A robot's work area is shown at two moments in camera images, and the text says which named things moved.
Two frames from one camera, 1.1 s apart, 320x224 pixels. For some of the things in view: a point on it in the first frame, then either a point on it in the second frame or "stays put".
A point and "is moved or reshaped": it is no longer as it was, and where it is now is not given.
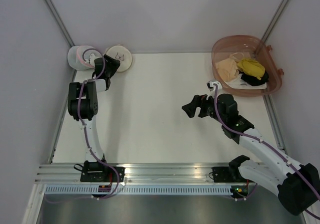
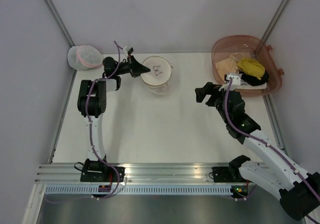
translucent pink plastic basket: [244, 66] stays put
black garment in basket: [254, 80] stays put
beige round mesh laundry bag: [122, 53] is moved or reshaped
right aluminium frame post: [279, 12] stays put
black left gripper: [114, 64] → [137, 68]
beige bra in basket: [227, 68] stays put
